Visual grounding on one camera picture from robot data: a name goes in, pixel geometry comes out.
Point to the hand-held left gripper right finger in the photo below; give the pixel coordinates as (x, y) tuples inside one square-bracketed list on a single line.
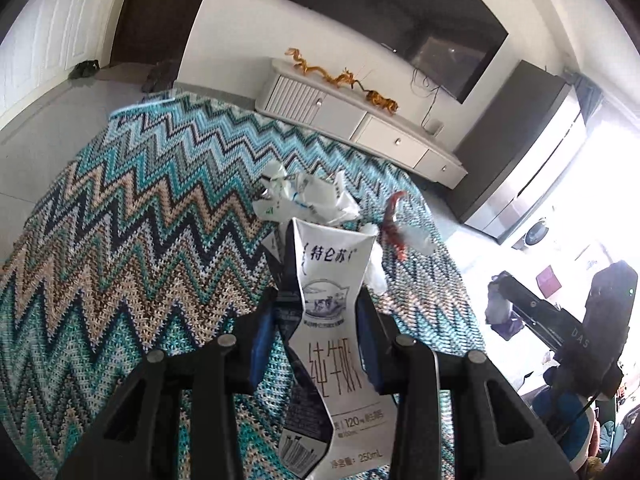
[(370, 350)]

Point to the white wrapper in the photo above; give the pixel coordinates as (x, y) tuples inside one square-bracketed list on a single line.
[(310, 200)]

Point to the dark brown entrance door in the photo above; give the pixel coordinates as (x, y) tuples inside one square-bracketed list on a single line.
[(160, 10)]

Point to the golden dragon figurine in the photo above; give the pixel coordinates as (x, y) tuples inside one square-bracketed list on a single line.
[(320, 71)]

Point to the grey double-door refrigerator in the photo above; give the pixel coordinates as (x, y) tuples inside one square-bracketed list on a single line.
[(515, 160)]

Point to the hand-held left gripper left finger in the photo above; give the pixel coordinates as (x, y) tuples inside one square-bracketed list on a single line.
[(260, 355)]

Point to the pair of dark shoes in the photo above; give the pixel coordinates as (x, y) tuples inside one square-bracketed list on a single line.
[(84, 69)]

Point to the zigzag knitted blanket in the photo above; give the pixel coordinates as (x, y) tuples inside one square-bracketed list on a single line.
[(150, 240)]

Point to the white milk carton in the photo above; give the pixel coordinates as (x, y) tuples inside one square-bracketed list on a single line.
[(325, 360)]

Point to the blue-grey curtain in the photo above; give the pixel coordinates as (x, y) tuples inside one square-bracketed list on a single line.
[(587, 92)]

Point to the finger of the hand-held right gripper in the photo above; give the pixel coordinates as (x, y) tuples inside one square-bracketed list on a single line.
[(535, 312)]

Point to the wall-mounted television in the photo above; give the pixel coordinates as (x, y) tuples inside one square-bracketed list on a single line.
[(400, 10)]

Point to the golden tiger figurine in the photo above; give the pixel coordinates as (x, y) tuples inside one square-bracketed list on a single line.
[(382, 101)]

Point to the small white router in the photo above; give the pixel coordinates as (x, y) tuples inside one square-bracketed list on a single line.
[(436, 126)]

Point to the red and clear wrapper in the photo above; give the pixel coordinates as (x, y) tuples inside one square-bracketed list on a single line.
[(395, 240)]

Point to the grey television cabinet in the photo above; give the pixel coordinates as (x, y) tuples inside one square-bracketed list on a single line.
[(380, 137)]

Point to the washing machine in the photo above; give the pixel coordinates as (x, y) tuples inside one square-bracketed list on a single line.
[(532, 234)]

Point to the pair of brown boots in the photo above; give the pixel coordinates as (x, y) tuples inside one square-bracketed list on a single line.
[(159, 76)]

